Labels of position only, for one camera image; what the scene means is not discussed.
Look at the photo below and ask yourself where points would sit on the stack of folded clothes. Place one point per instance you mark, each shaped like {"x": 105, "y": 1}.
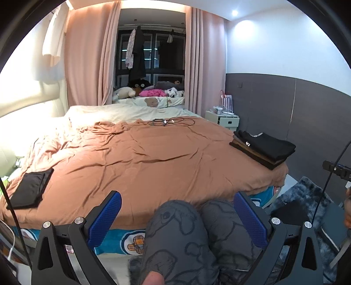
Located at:
{"x": 255, "y": 156}

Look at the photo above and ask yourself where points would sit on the brown blanket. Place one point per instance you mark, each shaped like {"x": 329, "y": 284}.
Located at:
{"x": 150, "y": 159}

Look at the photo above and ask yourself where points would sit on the grey fluffy rug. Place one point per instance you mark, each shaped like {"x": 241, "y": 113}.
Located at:
{"x": 299, "y": 191}

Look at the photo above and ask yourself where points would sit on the bear printed quilt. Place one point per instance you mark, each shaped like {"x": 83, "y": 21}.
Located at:
{"x": 153, "y": 102}

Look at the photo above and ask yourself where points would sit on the person's right hand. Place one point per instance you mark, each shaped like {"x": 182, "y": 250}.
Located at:
{"x": 348, "y": 208}

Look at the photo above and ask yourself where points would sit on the person's left hand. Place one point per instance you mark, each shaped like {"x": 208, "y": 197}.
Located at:
{"x": 154, "y": 279}

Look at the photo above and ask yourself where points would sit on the white nightstand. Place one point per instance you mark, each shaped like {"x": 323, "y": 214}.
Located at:
{"x": 223, "y": 120}

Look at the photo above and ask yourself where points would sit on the striped bag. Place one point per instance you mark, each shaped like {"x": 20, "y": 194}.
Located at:
{"x": 226, "y": 101}

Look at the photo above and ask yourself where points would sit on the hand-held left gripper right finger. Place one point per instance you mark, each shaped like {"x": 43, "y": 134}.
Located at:
{"x": 249, "y": 222}

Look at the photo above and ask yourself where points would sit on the ceiling spotlight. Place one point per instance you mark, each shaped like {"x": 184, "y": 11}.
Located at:
{"x": 234, "y": 12}

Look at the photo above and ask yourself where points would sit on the pink curtain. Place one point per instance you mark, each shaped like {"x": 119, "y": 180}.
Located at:
{"x": 203, "y": 63}
{"x": 87, "y": 54}

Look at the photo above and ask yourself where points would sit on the grey pillow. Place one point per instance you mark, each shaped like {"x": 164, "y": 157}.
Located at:
{"x": 167, "y": 85}

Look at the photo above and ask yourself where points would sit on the hanging dark clothes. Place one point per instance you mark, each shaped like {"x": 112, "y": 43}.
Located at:
{"x": 138, "y": 52}

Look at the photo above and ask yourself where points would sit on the cream plush toy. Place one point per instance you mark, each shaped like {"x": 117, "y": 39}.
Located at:
{"x": 124, "y": 93}

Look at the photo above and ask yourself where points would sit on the pink cloth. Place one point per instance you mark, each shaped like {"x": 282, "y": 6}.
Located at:
{"x": 152, "y": 93}

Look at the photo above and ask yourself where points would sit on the person's grey printed pants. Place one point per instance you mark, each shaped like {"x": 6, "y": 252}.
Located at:
{"x": 178, "y": 241}

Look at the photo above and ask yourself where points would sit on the black folded cloth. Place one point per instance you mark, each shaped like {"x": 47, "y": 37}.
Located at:
{"x": 30, "y": 189}

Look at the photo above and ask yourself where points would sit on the black and white plush toy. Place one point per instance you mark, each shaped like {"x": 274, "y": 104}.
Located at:
{"x": 175, "y": 92}

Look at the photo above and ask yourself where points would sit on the cream headboard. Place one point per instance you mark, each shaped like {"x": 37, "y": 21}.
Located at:
{"x": 33, "y": 109}

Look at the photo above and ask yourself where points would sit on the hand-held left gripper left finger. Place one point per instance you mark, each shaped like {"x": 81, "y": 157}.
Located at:
{"x": 105, "y": 219}

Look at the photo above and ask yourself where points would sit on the cream quilt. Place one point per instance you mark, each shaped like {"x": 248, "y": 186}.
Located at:
{"x": 123, "y": 113}

